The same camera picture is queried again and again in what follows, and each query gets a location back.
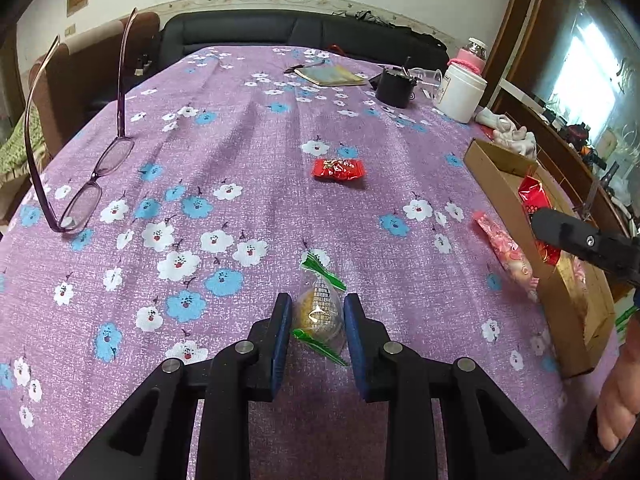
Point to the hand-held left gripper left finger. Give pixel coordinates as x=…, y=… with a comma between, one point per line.
x=281, y=355

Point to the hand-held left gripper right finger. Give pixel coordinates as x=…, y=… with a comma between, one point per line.
x=356, y=355

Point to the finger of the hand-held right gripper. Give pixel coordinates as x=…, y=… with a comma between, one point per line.
x=575, y=240

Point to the clear green-edged pastry packet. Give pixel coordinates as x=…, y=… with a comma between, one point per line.
x=320, y=310

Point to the red gold-print snack packet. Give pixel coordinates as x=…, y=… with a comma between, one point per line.
x=534, y=195

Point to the cardboard box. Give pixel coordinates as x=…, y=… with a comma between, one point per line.
x=575, y=340

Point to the person's right hand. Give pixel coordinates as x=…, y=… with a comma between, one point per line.
x=622, y=390

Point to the pink cartoon snack packet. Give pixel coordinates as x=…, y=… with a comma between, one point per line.
x=510, y=255

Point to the white crumpled cloth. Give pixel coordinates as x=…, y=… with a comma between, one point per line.
x=510, y=135

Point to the wooden cabinet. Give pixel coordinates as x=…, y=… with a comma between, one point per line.
x=550, y=60

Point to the white plastic jar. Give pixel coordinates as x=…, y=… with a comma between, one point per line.
x=460, y=95

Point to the red white-print candy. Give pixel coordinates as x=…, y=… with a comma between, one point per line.
x=338, y=170

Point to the purple floral tablecloth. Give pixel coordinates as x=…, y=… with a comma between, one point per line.
x=250, y=160

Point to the bottle with pink sleeve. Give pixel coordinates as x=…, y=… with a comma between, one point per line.
x=474, y=55

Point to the clear plastic cup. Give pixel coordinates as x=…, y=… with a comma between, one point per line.
x=430, y=81

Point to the purple eyeglasses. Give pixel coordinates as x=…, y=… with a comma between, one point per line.
x=95, y=175

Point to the notebook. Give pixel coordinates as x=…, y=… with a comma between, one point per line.
x=332, y=76

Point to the pen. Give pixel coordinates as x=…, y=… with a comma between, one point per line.
x=305, y=66

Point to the red plastic bag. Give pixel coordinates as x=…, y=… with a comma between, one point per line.
x=336, y=50

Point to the dark cloth pile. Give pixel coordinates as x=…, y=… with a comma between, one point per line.
x=365, y=16

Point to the black sofa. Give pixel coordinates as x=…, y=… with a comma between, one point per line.
x=250, y=35

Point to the brown armchair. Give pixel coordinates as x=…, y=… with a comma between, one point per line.
x=80, y=90

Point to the green cushion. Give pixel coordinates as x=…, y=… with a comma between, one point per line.
x=20, y=145

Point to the wall socket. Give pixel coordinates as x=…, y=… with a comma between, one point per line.
x=70, y=30

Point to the wall plaque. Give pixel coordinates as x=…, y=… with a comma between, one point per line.
x=77, y=1

